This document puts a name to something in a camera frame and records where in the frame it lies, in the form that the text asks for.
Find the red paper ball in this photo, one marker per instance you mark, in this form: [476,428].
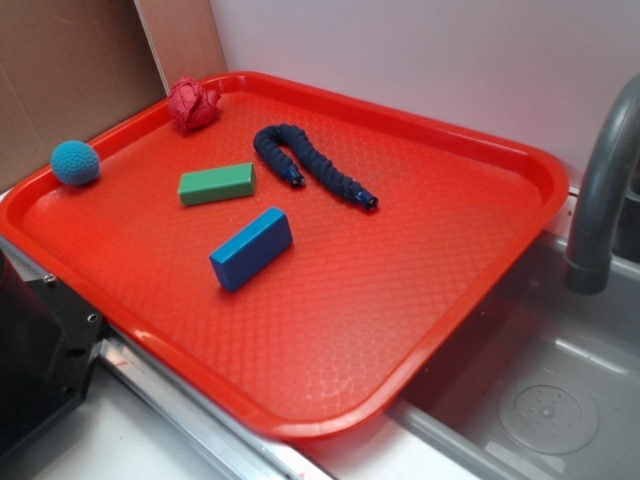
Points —
[191,105]

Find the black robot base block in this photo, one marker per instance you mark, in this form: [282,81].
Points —
[50,338]

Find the red plastic tray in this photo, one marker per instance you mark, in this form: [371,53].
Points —
[401,225]

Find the blue rectangular block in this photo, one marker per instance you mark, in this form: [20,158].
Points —
[250,250]

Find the green rectangular block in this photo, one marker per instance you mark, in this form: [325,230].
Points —
[217,184]

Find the blue knitted ball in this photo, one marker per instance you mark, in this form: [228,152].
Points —
[75,163]

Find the grey plastic sink basin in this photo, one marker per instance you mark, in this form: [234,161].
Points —
[538,383]

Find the grey sink faucet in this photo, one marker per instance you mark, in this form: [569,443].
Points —
[606,218]

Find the brown cardboard panel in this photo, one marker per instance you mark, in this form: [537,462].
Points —
[70,70]

